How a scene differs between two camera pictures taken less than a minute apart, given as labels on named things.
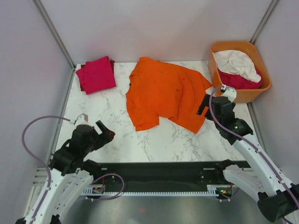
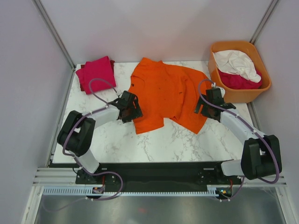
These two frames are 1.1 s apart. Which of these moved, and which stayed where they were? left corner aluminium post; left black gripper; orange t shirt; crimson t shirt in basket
Moved: left black gripper
Stayed: crimson t shirt in basket; left corner aluminium post; orange t shirt
